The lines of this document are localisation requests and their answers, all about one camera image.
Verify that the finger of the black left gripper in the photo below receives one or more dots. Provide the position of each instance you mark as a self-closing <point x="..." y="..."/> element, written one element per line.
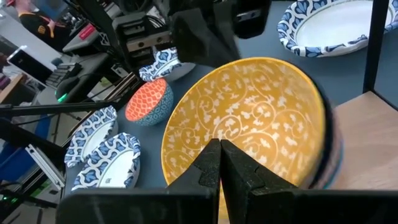
<point x="227" y="34"/>
<point x="192" y="37"/>

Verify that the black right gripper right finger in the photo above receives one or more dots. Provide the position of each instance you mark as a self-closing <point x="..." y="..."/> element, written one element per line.
<point x="280" y="207"/>

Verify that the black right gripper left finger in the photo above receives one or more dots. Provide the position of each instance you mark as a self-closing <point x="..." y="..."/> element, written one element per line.
<point x="155" y="207"/>

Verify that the small blue-white paper bowl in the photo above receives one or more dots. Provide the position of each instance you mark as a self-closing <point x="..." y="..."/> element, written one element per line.
<point x="90" y="137"/>
<point x="161" y="62"/>
<point x="109" y="168"/>

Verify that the teal ceramic bowl orange inside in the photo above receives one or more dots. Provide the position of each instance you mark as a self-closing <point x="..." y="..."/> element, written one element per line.
<point x="146" y="99"/>

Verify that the blue ceramic bowl yellow inside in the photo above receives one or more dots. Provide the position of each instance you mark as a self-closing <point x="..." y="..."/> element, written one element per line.
<point x="248" y="109"/>

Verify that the black keyboard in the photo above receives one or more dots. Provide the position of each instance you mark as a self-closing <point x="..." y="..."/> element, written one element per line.
<point x="63" y="74"/>

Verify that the large blue-white paper bowl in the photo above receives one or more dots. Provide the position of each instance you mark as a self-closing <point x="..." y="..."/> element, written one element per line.
<point x="329" y="25"/>

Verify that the person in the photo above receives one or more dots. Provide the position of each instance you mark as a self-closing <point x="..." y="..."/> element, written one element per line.
<point x="37" y="25"/>

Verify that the black screen white edge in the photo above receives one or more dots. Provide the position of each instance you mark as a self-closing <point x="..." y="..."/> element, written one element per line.
<point x="29" y="63"/>

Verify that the blue bin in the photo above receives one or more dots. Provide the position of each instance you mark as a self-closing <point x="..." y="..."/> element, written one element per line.
<point x="18" y="161"/>

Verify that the black frame wooden shelf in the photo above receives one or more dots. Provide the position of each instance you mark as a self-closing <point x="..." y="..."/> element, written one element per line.
<point x="370" y="140"/>

